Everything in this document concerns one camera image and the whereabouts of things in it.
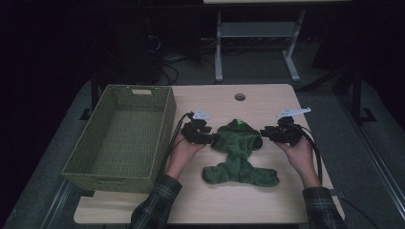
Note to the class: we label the person's right hand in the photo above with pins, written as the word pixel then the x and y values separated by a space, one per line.
pixel 304 162

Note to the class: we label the grey tape piece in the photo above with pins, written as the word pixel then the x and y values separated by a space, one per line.
pixel 337 192

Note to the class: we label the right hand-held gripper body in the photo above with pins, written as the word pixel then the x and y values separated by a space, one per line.
pixel 289 133

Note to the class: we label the white metal table frame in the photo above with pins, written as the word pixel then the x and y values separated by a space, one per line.
pixel 254 30

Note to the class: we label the grey table grommet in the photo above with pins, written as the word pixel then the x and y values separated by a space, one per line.
pixel 239 97

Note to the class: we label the black stand leg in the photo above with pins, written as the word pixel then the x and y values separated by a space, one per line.
pixel 358 95
pixel 94 95

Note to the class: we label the green fleece garment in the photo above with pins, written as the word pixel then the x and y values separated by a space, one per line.
pixel 237 143

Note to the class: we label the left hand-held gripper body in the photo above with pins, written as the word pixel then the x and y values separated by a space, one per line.
pixel 196 132

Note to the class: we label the person's left hand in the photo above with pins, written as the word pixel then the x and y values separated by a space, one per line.
pixel 180 157

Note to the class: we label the metal floor rail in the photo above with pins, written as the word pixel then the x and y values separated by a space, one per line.
pixel 375 165
pixel 55 203

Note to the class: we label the green woven basket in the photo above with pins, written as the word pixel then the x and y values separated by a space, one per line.
pixel 121 136

